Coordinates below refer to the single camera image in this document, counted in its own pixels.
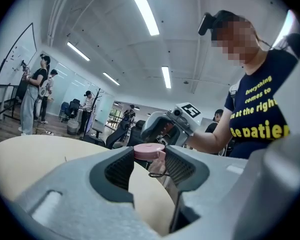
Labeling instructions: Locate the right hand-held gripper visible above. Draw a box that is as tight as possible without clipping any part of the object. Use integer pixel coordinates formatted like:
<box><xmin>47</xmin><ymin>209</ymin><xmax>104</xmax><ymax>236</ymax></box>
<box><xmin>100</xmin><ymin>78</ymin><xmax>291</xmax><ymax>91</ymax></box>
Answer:
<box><xmin>140</xmin><ymin>102</ymin><xmax>202</xmax><ymax>147</ymax></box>

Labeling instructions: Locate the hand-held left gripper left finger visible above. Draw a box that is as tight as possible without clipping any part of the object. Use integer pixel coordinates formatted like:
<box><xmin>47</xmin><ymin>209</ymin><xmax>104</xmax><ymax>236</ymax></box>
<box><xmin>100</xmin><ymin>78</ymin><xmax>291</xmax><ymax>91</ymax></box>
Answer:
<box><xmin>11</xmin><ymin>145</ymin><xmax>171</xmax><ymax>240</ymax></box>

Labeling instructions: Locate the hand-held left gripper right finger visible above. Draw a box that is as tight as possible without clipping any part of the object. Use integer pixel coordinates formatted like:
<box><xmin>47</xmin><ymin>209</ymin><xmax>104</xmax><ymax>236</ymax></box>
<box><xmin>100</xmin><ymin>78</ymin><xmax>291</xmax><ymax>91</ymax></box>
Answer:
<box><xmin>164</xmin><ymin>145</ymin><xmax>251</xmax><ymax>240</ymax></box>

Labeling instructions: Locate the person's right forearm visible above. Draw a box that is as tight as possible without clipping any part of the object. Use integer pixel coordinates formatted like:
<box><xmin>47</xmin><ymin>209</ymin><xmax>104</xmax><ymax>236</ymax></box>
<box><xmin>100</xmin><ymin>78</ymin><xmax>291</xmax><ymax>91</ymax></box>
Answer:
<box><xmin>187</xmin><ymin>105</ymin><xmax>239</xmax><ymax>156</ymax></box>

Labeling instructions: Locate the black mesh office chair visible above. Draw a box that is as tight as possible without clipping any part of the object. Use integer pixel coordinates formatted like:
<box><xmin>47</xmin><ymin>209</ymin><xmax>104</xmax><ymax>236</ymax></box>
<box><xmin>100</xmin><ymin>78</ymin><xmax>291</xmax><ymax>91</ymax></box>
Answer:
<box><xmin>127</xmin><ymin>119</ymin><xmax>147</xmax><ymax>147</ymax></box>

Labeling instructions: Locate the long ceiling light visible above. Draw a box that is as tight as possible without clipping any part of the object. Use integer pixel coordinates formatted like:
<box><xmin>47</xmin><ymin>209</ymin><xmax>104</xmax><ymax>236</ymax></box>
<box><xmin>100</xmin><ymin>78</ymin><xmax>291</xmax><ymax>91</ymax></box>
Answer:
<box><xmin>66</xmin><ymin>41</ymin><xmax>91</xmax><ymax>62</ymax></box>
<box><xmin>102</xmin><ymin>71</ymin><xmax>121</xmax><ymax>86</ymax></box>
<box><xmin>124</xmin><ymin>0</ymin><xmax>160</xmax><ymax>37</ymax></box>
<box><xmin>161</xmin><ymin>66</ymin><xmax>172</xmax><ymax>89</ymax></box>

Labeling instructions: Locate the mesh waste bin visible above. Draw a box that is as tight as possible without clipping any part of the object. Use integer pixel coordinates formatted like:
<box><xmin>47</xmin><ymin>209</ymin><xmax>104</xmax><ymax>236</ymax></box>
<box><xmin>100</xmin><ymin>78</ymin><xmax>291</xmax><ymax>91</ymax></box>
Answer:
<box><xmin>66</xmin><ymin>119</ymin><xmax>80</xmax><ymax>136</ymax></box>

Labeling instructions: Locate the black coat rack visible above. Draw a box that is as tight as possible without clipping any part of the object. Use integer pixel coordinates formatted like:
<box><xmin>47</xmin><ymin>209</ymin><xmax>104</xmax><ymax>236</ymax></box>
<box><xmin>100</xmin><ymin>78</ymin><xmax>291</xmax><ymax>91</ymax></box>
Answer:
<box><xmin>83</xmin><ymin>87</ymin><xmax>105</xmax><ymax>140</ymax></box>

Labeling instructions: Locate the blue chair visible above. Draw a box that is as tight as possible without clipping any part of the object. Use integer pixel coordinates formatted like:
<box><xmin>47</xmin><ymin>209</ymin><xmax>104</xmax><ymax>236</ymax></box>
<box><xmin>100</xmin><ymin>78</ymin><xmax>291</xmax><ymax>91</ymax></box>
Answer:
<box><xmin>58</xmin><ymin>101</ymin><xmax>70</xmax><ymax>120</ymax></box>

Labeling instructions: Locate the person's navy printed t-shirt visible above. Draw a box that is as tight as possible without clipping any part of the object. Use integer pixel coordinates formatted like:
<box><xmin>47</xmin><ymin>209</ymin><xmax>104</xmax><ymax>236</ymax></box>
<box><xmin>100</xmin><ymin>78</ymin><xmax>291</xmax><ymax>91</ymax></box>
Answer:
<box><xmin>223</xmin><ymin>48</ymin><xmax>300</xmax><ymax>160</ymax></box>

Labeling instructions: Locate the person's head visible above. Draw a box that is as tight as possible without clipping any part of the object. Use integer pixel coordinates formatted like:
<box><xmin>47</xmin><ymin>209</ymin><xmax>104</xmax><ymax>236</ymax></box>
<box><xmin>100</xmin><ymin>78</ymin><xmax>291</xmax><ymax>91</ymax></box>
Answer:
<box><xmin>211</xmin><ymin>15</ymin><xmax>270</xmax><ymax>76</ymax></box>

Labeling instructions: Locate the white office desk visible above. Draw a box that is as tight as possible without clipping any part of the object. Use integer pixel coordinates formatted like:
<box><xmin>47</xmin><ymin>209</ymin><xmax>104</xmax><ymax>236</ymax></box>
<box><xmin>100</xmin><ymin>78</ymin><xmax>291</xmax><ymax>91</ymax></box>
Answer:
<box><xmin>0</xmin><ymin>83</ymin><xmax>19</xmax><ymax>120</ymax></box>

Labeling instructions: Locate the whiteboard on black stand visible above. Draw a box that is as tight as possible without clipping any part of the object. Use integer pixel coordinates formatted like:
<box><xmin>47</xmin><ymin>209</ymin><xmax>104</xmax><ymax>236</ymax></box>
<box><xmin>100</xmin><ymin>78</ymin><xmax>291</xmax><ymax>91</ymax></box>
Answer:
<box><xmin>0</xmin><ymin>22</ymin><xmax>38</xmax><ymax>145</ymax></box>

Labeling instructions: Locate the grey shoulder strap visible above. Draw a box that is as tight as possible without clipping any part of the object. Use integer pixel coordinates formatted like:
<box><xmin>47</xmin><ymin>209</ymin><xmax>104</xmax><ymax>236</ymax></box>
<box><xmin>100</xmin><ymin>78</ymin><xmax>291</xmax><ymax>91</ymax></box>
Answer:
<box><xmin>229</xmin><ymin>81</ymin><xmax>241</xmax><ymax>103</ymax></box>

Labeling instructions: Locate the black head-mounted camera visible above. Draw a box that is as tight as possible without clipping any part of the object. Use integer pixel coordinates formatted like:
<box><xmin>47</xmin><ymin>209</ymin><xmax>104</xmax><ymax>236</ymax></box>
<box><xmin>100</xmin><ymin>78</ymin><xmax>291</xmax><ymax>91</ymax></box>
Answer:
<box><xmin>197</xmin><ymin>12</ymin><xmax>216</xmax><ymax>37</ymax></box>

